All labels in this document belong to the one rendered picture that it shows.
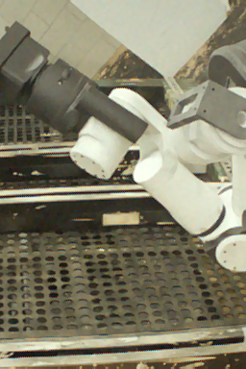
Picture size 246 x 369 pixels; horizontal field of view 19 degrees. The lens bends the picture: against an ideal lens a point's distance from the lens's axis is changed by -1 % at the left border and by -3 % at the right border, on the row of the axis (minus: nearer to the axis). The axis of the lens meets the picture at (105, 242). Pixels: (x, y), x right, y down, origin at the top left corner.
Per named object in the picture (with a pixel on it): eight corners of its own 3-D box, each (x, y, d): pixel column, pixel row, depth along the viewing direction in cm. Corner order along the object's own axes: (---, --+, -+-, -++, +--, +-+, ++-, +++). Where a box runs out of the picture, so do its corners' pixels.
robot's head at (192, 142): (248, 117, 78) (174, 98, 76) (295, 100, 68) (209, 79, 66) (239, 175, 78) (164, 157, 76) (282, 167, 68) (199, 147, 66)
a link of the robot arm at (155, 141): (106, 87, 104) (166, 143, 110) (73, 135, 102) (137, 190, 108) (130, 84, 98) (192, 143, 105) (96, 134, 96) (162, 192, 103)
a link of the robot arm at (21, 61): (25, 2, 99) (97, 55, 100) (5, 50, 107) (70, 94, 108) (-18, 55, 91) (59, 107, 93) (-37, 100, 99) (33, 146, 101)
